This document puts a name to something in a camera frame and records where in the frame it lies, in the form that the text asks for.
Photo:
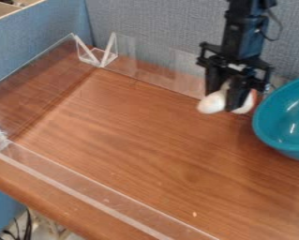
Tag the blue plastic bowl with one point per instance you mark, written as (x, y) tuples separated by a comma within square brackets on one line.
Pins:
[(275, 120)]

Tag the blue partition with wooden top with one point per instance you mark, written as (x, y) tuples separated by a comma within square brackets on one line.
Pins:
[(32, 29)]

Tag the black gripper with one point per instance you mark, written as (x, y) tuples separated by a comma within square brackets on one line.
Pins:
[(249, 74)]

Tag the clear acrylic corner bracket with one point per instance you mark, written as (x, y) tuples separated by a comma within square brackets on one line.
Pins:
[(96, 57)]

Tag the clear acrylic barrier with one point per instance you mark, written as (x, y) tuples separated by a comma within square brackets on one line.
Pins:
[(154, 63), (35, 85), (142, 217)]

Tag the clear acrylic front barrier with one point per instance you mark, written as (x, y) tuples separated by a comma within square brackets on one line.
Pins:
[(142, 217)]

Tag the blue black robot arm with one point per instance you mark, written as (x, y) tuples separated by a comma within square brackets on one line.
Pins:
[(247, 20)]

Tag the clear acrylic left barrier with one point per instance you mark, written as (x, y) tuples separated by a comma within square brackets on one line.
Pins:
[(35, 85)]

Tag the white plush mushroom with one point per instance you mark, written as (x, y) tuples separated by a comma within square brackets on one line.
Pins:
[(214, 102)]

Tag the clear acrylic back barrier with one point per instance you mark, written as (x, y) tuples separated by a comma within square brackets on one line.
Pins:
[(154, 63)]

